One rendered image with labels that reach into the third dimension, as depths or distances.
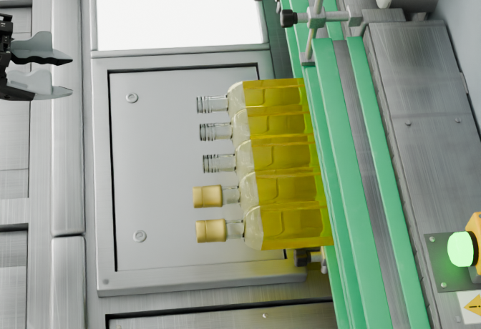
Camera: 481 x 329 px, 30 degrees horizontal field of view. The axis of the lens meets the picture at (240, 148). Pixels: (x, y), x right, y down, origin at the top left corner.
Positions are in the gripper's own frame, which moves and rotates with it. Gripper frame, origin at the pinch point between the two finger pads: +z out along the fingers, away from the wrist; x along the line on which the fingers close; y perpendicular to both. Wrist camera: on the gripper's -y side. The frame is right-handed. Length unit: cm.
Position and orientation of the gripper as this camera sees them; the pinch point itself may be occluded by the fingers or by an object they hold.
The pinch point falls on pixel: (62, 77)
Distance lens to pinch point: 131.4
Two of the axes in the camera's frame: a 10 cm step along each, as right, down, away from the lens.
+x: -1.1, -8.3, 5.5
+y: 4.0, -5.4, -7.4
